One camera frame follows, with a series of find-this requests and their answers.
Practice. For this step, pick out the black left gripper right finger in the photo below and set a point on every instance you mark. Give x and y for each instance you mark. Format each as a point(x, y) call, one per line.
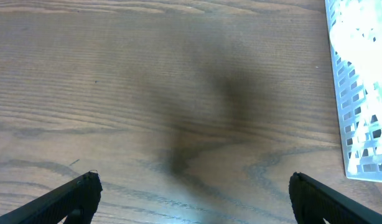
point(314, 202)

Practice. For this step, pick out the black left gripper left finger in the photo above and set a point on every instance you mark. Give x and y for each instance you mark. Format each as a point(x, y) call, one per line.
point(74, 202)

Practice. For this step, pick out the clear plastic perforated basket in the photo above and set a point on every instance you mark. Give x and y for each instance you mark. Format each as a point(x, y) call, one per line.
point(355, 36)

